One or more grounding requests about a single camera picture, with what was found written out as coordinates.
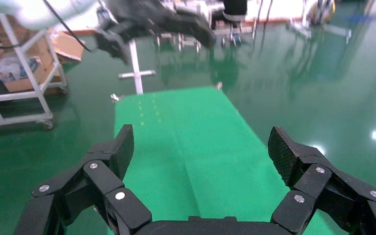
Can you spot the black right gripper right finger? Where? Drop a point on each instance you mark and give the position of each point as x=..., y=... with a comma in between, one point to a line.
x=321, y=188

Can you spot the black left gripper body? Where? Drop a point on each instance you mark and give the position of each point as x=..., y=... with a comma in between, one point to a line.
x=142, y=16

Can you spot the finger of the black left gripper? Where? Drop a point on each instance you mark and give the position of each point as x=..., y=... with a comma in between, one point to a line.
x=197, y=30
x=111, y=45

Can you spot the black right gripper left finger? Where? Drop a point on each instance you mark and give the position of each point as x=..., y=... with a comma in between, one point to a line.
x=94, y=181

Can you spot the flattened cardboard sheet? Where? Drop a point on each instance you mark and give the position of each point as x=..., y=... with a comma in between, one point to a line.
x=66, y=47

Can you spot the big brown cardboard box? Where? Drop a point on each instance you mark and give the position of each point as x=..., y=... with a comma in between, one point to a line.
x=35, y=48

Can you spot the low tan cardboard box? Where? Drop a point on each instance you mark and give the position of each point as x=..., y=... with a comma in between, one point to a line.
x=22, y=85

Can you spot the white stand with crossbar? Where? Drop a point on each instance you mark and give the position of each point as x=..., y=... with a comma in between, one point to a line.
x=137, y=74

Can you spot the black robot column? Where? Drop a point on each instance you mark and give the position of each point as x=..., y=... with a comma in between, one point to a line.
x=235, y=8

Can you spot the silver binder clip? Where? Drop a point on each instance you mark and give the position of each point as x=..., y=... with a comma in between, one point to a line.
x=219, y=86
x=115, y=97

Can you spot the green table cloth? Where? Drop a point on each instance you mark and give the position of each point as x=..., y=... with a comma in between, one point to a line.
x=191, y=146

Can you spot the clear plastic bag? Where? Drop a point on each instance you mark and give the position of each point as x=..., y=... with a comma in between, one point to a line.
x=9, y=68

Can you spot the white metal trolley rack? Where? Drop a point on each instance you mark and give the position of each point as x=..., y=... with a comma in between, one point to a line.
x=9, y=96

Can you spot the grey background machine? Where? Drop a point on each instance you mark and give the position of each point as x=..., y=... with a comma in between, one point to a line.
x=321, y=13

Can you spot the metal frame with casters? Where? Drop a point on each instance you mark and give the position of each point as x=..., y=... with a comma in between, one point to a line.
x=230, y=30

